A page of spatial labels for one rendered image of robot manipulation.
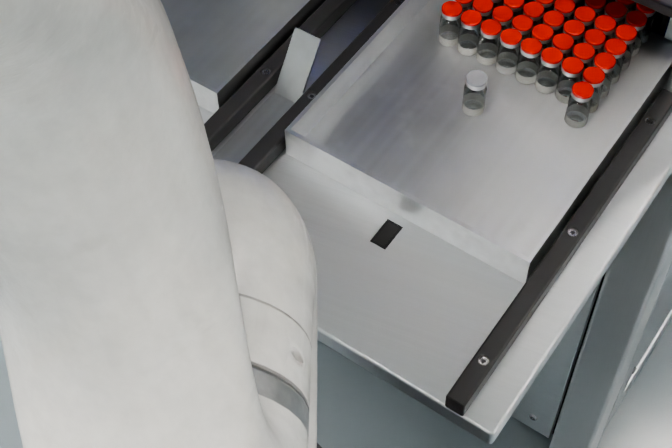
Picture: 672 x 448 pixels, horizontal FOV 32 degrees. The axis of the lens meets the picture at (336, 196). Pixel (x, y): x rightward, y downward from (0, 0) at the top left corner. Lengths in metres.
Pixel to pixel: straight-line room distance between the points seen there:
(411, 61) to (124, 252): 0.80
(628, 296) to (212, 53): 0.59
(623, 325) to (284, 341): 0.97
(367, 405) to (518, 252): 0.97
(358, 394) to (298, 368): 1.39
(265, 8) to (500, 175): 0.32
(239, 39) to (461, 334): 0.40
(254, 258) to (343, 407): 1.38
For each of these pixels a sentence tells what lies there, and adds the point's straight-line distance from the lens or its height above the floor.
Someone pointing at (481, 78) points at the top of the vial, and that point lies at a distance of 1.12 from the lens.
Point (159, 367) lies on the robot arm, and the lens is 0.47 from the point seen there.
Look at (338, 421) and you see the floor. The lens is 1.94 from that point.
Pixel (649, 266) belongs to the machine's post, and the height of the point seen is 0.62.
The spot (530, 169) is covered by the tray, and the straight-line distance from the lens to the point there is 1.11.
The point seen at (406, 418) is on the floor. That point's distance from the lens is 1.94.
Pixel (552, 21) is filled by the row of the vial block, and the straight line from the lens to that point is 1.18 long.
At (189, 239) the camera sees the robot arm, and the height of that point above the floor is 1.39.
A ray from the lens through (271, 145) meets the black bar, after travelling 1.10.
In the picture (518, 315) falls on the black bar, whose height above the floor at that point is 0.90.
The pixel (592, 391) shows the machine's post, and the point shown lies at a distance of 1.67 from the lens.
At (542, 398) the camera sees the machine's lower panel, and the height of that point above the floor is 0.20.
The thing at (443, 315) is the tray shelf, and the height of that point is 0.88.
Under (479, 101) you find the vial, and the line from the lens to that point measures 1.13.
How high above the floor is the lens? 1.75
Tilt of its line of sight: 54 degrees down
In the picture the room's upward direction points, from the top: 1 degrees counter-clockwise
